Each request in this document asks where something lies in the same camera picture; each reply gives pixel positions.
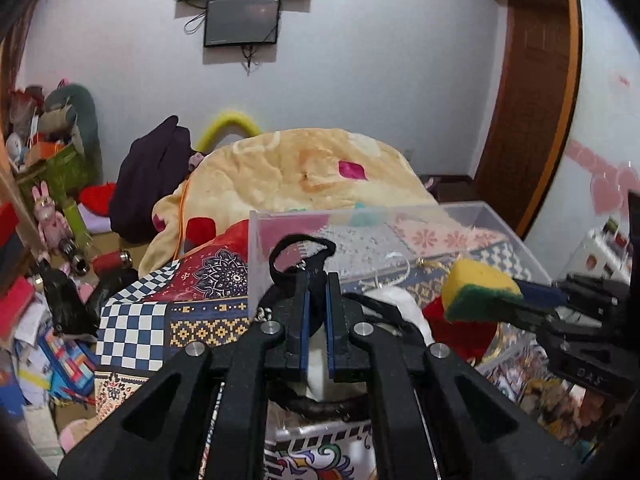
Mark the white heart wardrobe door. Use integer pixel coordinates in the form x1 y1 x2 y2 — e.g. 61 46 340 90
526 0 639 278

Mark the yellow green sponge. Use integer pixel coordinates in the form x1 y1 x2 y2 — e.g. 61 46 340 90
440 259 523 322

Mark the red velvet pouch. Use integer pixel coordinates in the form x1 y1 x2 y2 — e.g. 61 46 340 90
422 297 498 365

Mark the small black wall monitor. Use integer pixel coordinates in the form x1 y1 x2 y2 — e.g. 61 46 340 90
204 0 281 48

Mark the white drawstring pouch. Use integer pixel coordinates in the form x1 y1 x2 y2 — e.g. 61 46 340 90
298 286 435 402

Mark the red book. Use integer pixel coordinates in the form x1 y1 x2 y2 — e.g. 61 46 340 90
0 276 35 339

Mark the yellow fleece blanket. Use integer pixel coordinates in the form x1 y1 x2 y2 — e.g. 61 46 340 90
139 128 435 275

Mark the clear plastic storage bin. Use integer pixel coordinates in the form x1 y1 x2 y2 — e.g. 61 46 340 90
246 200 554 376

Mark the patterned patchwork bed cover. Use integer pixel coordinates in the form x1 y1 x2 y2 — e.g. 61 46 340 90
93 219 601 480

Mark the yellow foam arch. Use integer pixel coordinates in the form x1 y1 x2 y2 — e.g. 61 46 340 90
194 110 262 153

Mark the red cushion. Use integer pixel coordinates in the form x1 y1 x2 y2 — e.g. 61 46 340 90
78 182 116 217

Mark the floral fabric scrunchie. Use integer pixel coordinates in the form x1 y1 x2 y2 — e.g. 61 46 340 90
491 353 601 441

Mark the brown wooden door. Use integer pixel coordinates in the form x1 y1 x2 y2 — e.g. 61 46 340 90
472 0 584 236

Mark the green cylinder bottle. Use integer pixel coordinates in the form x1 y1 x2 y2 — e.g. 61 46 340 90
62 197 92 250

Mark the red cylinder can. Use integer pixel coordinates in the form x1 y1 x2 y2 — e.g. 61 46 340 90
91 249 132 276

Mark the black cord strap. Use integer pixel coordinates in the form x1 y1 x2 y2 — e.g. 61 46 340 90
267 233 371 421

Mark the pink bunny toy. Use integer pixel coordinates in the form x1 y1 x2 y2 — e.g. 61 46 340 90
32 181 73 252

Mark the dark purple clothing pile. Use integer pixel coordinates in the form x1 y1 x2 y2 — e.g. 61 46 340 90
108 115 195 244

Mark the grey plush neck pillow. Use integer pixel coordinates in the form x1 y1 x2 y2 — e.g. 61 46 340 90
38 84 102 181

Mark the red gift box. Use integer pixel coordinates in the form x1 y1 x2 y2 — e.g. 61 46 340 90
0 202 18 247

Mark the green cardboard box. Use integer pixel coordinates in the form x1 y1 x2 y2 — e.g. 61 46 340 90
15 144 98 204

